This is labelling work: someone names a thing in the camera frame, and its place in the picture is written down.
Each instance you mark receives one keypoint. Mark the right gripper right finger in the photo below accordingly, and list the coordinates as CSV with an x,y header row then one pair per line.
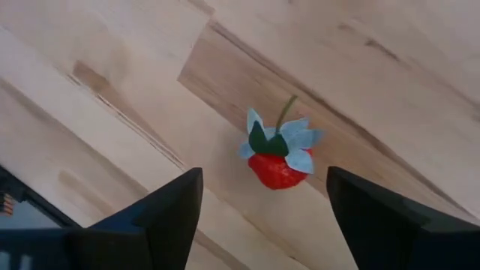
x,y
367,225

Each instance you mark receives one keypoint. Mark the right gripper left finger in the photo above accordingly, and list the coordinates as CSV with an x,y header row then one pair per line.
x,y
172,225

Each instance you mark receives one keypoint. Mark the red toy strawberry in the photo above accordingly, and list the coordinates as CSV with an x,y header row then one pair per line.
x,y
275,172

